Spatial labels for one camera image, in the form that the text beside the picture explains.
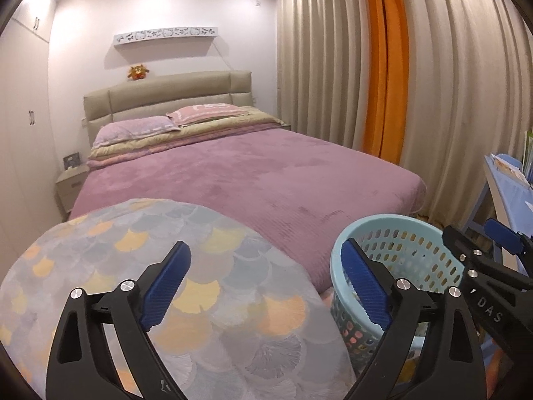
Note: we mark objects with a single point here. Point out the beige curtain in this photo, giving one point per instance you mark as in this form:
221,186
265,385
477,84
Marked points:
469,90

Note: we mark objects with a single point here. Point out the beige padded headboard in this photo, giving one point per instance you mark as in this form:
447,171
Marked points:
165,94

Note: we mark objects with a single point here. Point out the beige nightstand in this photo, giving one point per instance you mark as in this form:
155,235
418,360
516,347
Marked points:
69,184

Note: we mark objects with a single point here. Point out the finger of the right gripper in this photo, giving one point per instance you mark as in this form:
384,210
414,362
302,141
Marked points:
516,243
472,258

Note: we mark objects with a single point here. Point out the orange plush toy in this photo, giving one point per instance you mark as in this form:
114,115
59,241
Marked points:
138,72

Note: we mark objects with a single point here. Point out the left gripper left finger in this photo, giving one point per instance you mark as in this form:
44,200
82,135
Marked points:
81,366

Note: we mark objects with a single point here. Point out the orange curtain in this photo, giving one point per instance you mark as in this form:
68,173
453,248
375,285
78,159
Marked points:
385,125

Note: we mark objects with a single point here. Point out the beige folded blanket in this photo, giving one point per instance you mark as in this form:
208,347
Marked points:
254,120

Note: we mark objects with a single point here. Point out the small picture frame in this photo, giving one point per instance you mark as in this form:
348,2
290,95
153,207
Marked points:
71,161

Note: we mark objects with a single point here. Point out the pink pillow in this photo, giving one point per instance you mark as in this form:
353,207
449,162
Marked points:
186,116

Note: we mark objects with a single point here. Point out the white wardrobe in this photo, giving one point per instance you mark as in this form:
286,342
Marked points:
29,165

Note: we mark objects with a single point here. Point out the purple pillow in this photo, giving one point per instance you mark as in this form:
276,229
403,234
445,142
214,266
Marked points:
134,129

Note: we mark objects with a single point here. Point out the light blue laundry basket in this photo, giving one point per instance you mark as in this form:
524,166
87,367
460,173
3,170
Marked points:
410,249

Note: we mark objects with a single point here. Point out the purple bed cover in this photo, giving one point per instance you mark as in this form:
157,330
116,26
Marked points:
297,191

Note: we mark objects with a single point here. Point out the white decorative wall shelf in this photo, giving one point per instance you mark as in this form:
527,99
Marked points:
164,33

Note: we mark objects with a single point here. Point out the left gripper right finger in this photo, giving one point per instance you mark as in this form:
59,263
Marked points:
450,365

